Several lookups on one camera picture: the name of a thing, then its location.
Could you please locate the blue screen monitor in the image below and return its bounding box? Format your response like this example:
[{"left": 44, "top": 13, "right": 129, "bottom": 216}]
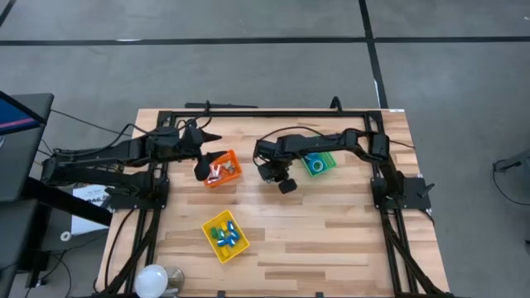
[{"left": 0, "top": 89, "right": 47, "bottom": 137}]

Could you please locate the white round lamp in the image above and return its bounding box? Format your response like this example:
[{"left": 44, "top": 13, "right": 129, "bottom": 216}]
[{"left": 132, "top": 263, "right": 168, "bottom": 298}]

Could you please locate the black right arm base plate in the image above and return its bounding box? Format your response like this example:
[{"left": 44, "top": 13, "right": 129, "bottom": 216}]
[{"left": 370, "top": 176, "right": 432, "bottom": 211}]

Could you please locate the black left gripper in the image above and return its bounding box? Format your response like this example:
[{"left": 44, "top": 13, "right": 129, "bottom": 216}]
[{"left": 163, "top": 120, "right": 229, "bottom": 182}]

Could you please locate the black floor cable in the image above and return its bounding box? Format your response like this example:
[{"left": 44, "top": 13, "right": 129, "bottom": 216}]
[{"left": 49, "top": 108, "right": 133, "bottom": 137}]

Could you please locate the yellow plastic basket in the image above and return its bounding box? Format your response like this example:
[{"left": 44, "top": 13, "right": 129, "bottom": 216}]
[{"left": 201, "top": 209, "right": 251, "bottom": 265}]

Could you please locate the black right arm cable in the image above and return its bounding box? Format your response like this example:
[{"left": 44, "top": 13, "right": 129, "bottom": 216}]
[{"left": 251, "top": 125, "right": 345, "bottom": 166}]

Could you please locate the green plastic basket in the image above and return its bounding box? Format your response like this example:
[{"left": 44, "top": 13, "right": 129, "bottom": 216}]
[{"left": 301, "top": 136, "right": 338, "bottom": 179}]

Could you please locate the black aluminium table frame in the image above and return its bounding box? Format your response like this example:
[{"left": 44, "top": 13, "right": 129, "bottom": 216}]
[{"left": 93, "top": 108, "right": 455, "bottom": 298}]

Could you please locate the black diagonal bar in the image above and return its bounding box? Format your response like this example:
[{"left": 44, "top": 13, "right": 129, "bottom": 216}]
[{"left": 22, "top": 176, "right": 113, "bottom": 228}]

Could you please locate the silver metal disc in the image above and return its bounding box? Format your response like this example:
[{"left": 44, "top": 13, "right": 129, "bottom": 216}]
[{"left": 163, "top": 266, "right": 185, "bottom": 297}]

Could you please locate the orange plastic basket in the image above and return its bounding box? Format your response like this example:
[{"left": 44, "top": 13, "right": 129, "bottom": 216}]
[{"left": 201, "top": 148, "right": 243, "bottom": 190}]

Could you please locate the white printed booklet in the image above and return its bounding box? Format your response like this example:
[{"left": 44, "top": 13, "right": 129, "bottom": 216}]
[{"left": 70, "top": 184, "right": 118, "bottom": 236}]

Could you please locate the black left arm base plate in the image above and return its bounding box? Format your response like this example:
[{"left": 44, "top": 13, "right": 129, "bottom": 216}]
[{"left": 108, "top": 180, "right": 170, "bottom": 211}]

